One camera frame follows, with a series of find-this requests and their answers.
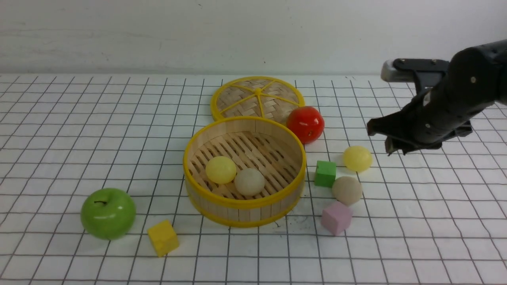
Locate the beige bun right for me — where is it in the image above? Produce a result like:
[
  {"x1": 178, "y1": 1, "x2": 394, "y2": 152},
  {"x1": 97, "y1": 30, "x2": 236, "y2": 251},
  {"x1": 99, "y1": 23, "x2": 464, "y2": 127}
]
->
[{"x1": 332, "y1": 176, "x2": 363, "y2": 206}]

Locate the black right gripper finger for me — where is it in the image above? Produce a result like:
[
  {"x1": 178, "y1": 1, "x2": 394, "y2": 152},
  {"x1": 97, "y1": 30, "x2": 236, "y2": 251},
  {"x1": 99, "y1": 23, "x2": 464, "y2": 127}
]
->
[
  {"x1": 385, "y1": 137, "x2": 416, "y2": 155},
  {"x1": 366, "y1": 109, "x2": 412, "y2": 137}
]

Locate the red tomato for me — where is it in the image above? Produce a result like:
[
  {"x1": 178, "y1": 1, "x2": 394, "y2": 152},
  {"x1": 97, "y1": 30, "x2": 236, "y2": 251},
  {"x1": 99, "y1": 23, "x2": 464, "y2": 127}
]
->
[{"x1": 286, "y1": 106, "x2": 325, "y2": 144}]

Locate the beige bun front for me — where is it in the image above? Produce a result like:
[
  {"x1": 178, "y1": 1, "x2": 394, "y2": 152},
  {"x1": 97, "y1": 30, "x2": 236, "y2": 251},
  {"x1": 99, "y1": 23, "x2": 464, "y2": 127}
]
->
[{"x1": 234, "y1": 168, "x2": 266, "y2": 196}]

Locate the pink cube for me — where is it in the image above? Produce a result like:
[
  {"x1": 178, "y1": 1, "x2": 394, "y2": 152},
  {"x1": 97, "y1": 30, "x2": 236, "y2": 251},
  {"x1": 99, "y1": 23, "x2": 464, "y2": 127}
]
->
[{"x1": 321, "y1": 201, "x2": 353, "y2": 236}]

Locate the beige bun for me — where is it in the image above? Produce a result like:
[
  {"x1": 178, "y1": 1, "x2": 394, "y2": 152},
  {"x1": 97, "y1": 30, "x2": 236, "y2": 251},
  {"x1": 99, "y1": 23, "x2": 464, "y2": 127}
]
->
[
  {"x1": 332, "y1": 176, "x2": 363, "y2": 206},
  {"x1": 234, "y1": 168, "x2": 266, "y2": 196}
]

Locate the green apple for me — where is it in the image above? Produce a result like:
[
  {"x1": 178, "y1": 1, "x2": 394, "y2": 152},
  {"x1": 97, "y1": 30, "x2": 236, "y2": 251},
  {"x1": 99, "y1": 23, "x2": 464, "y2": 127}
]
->
[{"x1": 80, "y1": 188, "x2": 137, "y2": 240}]

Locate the grey camera on right gripper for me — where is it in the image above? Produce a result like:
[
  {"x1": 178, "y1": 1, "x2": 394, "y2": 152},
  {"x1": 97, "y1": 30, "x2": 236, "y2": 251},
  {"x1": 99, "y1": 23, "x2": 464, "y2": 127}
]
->
[{"x1": 381, "y1": 58, "x2": 451, "y2": 95}]

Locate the yellow cube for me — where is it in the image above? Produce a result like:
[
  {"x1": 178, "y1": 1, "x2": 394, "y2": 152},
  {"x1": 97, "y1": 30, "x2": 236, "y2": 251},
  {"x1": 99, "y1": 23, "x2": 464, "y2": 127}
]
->
[{"x1": 147, "y1": 220, "x2": 179, "y2": 257}]

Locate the green cube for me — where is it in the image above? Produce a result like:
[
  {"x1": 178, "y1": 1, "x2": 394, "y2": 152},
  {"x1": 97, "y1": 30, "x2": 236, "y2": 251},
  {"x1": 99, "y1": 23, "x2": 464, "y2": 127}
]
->
[{"x1": 314, "y1": 160, "x2": 337, "y2": 188}]

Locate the yellow bun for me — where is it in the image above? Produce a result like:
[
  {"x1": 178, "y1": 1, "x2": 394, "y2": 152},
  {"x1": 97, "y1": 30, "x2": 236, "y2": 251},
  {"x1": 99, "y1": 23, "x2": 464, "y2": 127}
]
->
[
  {"x1": 343, "y1": 146, "x2": 373, "y2": 173},
  {"x1": 205, "y1": 156, "x2": 237, "y2": 184}
]

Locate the woven bamboo steamer lid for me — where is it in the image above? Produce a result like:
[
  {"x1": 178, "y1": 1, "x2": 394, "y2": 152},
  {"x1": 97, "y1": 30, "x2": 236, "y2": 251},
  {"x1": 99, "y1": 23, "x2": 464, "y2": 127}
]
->
[{"x1": 210, "y1": 76, "x2": 305, "y2": 124}]

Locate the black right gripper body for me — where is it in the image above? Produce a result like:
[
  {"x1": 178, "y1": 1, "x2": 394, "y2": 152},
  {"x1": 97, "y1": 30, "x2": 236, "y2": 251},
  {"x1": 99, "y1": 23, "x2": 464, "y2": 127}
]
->
[{"x1": 400, "y1": 85, "x2": 497, "y2": 150}]

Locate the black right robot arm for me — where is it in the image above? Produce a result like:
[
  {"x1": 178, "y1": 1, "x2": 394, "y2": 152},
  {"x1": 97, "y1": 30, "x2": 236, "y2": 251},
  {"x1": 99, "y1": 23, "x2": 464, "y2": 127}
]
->
[{"x1": 366, "y1": 40, "x2": 507, "y2": 154}]

